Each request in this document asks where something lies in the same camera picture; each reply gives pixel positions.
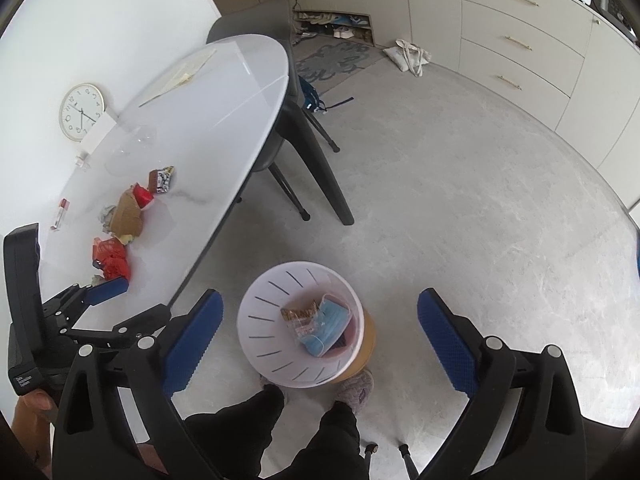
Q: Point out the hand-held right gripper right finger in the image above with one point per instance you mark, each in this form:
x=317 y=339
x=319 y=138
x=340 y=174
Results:
x=447 y=342

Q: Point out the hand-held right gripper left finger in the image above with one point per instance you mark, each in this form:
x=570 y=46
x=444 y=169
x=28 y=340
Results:
x=195 y=342

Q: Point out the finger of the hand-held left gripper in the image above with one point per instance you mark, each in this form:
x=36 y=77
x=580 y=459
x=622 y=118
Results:
x=145 y=319
x=110 y=289

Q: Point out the large red snack wrapper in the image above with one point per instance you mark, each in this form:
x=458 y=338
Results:
x=112 y=257

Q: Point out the yellow paper scrap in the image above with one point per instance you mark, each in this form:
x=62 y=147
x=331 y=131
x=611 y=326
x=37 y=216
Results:
x=127 y=238

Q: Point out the brown paper bag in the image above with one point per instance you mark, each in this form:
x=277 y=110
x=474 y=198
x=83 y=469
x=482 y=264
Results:
x=125 y=217

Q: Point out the grey paper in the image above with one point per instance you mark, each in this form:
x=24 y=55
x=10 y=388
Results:
x=106 y=216

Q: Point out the white slotted plastic bin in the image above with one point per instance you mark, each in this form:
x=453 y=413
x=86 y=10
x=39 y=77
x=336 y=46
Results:
x=270 y=310

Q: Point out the black white printed wrapper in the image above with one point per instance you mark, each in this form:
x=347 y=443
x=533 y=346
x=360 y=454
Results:
x=162 y=180

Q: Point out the person's left hand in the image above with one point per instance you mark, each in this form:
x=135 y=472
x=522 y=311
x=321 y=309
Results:
x=30 y=420

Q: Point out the round wooden stool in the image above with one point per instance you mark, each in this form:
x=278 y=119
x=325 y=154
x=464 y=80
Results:
x=367 y=340

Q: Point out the red white tube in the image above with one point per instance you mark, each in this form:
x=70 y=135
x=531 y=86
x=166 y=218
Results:
x=60 y=214

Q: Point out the brown snack packet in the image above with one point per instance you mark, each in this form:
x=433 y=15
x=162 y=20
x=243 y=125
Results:
x=297 y=317

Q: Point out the blue face mask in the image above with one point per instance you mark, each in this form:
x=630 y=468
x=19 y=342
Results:
x=325 y=330

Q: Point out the black metal chair leg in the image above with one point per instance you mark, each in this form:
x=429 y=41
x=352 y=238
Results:
x=370 y=452
x=407 y=460

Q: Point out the person's right leg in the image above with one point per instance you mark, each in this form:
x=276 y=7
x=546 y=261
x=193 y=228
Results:
x=330 y=445

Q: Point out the white flat box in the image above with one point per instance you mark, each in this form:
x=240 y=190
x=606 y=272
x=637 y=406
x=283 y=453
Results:
x=100 y=132

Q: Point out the white oval table black legs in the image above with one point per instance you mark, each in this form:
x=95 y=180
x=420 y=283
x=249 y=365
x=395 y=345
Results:
x=200 y=110

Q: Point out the cream paper sheet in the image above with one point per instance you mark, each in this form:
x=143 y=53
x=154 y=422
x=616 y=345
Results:
x=185 y=72

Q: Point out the blue bag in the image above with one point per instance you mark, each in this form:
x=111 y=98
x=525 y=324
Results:
x=310 y=95

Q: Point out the white tote bag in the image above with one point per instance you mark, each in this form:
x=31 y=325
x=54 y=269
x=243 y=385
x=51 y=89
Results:
x=405 y=55

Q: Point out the grey chair tall back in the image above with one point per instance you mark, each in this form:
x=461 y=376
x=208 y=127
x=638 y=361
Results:
x=250 y=20

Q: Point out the grey patterned rug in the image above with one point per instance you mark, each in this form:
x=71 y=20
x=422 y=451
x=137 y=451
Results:
x=335 y=57

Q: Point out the row of shoes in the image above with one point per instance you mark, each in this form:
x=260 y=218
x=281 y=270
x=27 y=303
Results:
x=345 y=21

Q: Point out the cream cabinet unit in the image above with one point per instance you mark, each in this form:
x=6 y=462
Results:
x=430 y=5

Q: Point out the silver countertop appliance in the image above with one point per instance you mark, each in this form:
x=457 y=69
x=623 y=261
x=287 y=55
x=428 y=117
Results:
x=617 y=10

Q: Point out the round white wall clock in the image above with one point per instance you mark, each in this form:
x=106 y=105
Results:
x=81 y=112

